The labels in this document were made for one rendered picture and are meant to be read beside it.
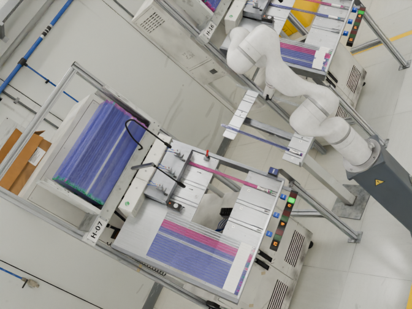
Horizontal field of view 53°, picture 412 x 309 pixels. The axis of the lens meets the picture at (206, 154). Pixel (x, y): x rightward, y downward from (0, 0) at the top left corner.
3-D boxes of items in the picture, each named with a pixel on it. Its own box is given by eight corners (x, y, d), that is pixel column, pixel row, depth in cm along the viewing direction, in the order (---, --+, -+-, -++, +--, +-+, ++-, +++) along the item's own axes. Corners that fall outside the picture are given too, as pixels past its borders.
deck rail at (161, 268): (238, 301, 203) (238, 299, 198) (237, 305, 203) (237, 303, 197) (115, 246, 222) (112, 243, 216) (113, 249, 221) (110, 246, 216)
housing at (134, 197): (175, 148, 247) (171, 137, 235) (137, 221, 228) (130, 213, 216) (164, 144, 250) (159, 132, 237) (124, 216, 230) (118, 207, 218)
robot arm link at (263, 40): (311, 122, 188) (338, 96, 184) (319, 131, 177) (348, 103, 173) (232, 47, 171) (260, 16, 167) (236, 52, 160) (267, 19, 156)
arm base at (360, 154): (376, 133, 196) (354, 110, 188) (384, 161, 182) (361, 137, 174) (341, 151, 206) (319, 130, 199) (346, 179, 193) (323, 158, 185)
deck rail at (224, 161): (284, 183, 230) (285, 178, 225) (283, 186, 229) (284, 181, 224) (170, 143, 248) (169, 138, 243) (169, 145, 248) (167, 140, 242)
